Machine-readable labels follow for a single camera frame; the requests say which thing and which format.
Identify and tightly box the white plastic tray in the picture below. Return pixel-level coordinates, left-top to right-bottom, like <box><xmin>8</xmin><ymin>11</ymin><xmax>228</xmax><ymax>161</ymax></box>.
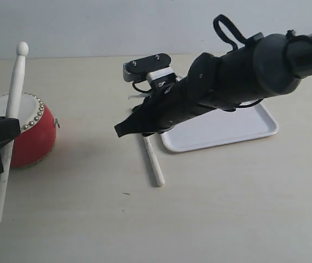
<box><xmin>160</xmin><ymin>104</ymin><xmax>279</xmax><ymax>153</ymax></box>

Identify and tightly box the red small drum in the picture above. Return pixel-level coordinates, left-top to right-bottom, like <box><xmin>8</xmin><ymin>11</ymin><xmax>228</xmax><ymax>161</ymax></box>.
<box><xmin>0</xmin><ymin>93</ymin><xmax>60</xmax><ymax>168</ymax></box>

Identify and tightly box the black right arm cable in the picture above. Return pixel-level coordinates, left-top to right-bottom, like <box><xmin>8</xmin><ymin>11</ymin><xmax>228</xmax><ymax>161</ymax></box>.
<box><xmin>212</xmin><ymin>14</ymin><xmax>312</xmax><ymax>77</ymax></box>

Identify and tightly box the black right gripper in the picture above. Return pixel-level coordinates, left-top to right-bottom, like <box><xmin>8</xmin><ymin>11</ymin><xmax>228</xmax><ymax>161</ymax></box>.
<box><xmin>114</xmin><ymin>79</ymin><xmax>208</xmax><ymax>138</ymax></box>

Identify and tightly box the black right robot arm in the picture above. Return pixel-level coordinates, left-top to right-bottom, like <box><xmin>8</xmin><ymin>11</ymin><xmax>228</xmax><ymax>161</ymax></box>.
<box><xmin>114</xmin><ymin>31</ymin><xmax>312</xmax><ymax>136</ymax></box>

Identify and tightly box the white drumstick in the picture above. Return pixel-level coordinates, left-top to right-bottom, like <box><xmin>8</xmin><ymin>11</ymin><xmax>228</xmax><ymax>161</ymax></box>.
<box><xmin>143</xmin><ymin>137</ymin><xmax>165</xmax><ymax>187</ymax></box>
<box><xmin>0</xmin><ymin>41</ymin><xmax>29</xmax><ymax>223</ymax></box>

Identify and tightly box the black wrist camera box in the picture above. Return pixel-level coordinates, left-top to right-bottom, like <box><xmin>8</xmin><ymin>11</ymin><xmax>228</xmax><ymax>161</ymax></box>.
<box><xmin>123</xmin><ymin>53</ymin><xmax>171</xmax><ymax>82</ymax></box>

